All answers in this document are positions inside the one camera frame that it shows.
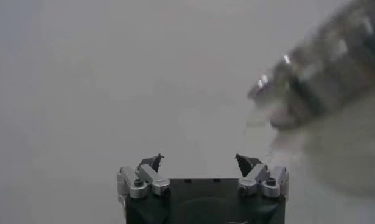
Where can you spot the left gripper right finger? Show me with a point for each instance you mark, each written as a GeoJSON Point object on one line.
{"type": "Point", "coordinates": [256, 176]}

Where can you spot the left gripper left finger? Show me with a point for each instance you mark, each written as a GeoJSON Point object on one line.
{"type": "Point", "coordinates": [148, 176]}

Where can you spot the perforated steel steamer basket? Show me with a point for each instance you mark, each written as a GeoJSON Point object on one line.
{"type": "Point", "coordinates": [327, 76]}

